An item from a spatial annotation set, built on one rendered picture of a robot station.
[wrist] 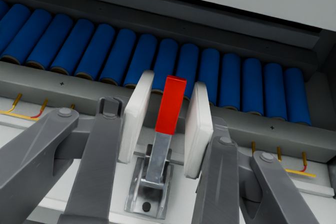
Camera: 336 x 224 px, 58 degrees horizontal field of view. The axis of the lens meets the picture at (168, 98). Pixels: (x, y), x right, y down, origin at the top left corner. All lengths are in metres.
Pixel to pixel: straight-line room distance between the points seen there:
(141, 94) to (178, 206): 0.09
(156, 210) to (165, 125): 0.06
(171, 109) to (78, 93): 0.08
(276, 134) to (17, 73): 0.20
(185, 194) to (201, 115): 0.09
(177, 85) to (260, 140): 0.10
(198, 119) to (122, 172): 0.09
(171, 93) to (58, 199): 0.11
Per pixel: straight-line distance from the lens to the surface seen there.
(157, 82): 0.25
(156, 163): 0.20
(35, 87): 0.24
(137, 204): 0.22
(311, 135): 0.26
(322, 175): 0.28
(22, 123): 0.25
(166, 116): 0.18
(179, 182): 0.23
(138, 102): 0.15
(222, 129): 0.17
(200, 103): 0.17
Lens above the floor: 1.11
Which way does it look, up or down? 33 degrees down
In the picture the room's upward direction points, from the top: 14 degrees clockwise
